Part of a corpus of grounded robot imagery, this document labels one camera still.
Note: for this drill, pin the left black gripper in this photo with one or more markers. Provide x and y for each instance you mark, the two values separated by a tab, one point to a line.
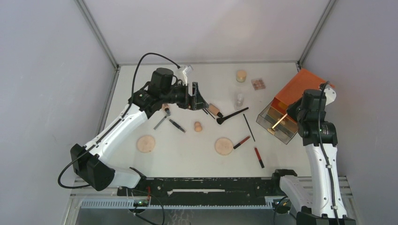
195	102

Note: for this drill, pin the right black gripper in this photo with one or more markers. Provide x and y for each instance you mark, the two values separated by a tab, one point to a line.
291	110

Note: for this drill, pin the black concealer stick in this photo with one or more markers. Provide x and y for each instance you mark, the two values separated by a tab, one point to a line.
177	125

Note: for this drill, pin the orange clear drawer organizer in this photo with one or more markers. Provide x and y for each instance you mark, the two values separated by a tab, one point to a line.
279	118

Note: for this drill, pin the silver mascara wand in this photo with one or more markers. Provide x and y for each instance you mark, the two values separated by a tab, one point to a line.
161	121

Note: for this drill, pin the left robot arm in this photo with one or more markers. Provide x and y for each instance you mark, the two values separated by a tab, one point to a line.
90	162

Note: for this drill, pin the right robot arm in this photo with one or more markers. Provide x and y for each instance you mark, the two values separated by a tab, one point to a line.
325	206

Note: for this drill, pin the beige makeup sponge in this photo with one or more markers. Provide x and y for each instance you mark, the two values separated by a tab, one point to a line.
197	126

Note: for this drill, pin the beige foundation tube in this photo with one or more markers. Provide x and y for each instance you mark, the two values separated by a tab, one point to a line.
215	110

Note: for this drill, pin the black powder brush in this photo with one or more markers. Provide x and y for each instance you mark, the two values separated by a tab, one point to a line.
220	120

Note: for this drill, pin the clear small bottle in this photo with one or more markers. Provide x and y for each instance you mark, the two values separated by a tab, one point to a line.
239	101

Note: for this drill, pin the round beige powder jar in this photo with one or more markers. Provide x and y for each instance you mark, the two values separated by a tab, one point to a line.
241	76

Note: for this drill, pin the round powder puff centre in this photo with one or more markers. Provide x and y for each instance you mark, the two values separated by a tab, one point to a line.
223	146

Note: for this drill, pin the round powder puff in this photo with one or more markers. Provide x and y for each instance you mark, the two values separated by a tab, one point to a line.
146	144
223	146

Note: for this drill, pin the thin black eyeliner pencil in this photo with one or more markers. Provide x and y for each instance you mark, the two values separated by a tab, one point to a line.
246	120

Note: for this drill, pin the clear blush palette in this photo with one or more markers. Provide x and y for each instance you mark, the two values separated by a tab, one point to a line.
258	84

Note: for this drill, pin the red lip gloss tube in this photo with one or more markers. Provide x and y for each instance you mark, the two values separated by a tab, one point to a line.
241	142

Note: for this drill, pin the round powder puff left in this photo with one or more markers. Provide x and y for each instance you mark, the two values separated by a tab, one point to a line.
146	144

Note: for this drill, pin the red lipstick pencil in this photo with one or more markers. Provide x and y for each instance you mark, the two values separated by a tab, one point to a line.
259	157

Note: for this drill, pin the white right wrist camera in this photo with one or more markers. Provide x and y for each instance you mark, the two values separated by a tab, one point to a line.
330	94

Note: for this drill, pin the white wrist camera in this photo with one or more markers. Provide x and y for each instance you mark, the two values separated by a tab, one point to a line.
183	72
330	94

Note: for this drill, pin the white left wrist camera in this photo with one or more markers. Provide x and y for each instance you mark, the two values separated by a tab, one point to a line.
183	72

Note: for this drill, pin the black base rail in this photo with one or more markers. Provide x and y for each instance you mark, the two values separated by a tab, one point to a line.
207	192

